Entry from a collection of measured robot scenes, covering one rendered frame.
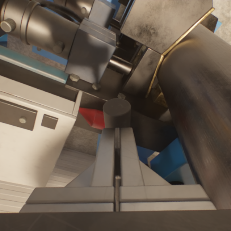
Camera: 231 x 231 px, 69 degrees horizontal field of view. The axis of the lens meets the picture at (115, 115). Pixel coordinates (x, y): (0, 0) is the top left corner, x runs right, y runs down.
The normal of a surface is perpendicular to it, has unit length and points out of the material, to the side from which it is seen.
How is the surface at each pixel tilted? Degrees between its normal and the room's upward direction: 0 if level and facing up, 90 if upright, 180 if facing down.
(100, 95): 90
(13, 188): 90
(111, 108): 90
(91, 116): 56
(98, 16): 0
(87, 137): 0
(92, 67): 0
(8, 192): 90
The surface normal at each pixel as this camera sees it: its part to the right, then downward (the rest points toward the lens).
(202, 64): -0.53, -0.62
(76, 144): 0.00, 0.68
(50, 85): 0.44, -0.66
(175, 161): -0.90, -0.32
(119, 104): -0.04, -0.74
